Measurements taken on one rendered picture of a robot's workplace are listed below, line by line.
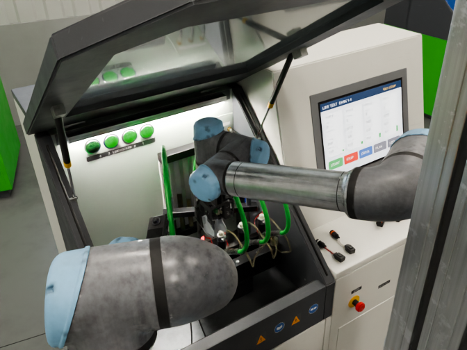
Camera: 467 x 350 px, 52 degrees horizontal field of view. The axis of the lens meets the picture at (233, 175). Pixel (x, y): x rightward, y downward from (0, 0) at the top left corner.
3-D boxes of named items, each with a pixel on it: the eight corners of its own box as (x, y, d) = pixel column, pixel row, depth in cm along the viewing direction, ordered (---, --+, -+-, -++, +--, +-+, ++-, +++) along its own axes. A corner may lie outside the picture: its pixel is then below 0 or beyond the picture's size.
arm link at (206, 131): (214, 132, 109) (185, 124, 113) (217, 172, 115) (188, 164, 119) (232, 119, 115) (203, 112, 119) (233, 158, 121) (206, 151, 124)
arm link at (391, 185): (427, 249, 77) (191, 209, 104) (440, 214, 85) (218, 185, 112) (426, 187, 72) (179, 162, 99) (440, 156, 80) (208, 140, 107)
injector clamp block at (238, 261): (198, 318, 157) (194, 285, 149) (184, 299, 164) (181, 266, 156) (281, 277, 172) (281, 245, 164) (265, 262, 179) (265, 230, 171)
